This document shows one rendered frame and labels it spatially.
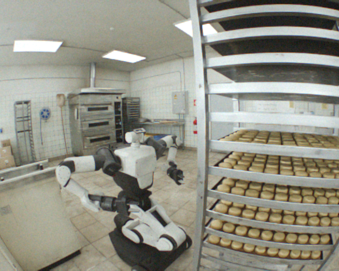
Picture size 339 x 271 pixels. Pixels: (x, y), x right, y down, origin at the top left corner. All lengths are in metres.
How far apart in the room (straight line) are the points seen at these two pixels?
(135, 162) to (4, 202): 1.01
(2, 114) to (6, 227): 4.28
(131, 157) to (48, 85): 4.82
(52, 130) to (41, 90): 1.29
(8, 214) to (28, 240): 0.26
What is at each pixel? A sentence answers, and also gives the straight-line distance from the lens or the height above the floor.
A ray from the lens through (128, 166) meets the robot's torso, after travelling 1.01.
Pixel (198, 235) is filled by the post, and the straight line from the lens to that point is 0.72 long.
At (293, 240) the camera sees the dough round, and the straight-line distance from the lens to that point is 0.73.
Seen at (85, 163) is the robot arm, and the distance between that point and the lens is 0.93.
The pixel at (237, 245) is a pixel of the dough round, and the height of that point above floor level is 0.70.
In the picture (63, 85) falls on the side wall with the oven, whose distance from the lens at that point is 5.72.
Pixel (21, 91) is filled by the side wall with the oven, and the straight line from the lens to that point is 5.44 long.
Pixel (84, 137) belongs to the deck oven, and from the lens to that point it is 4.80.
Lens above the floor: 1.25
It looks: 8 degrees down
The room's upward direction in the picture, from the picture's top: 2 degrees counter-clockwise
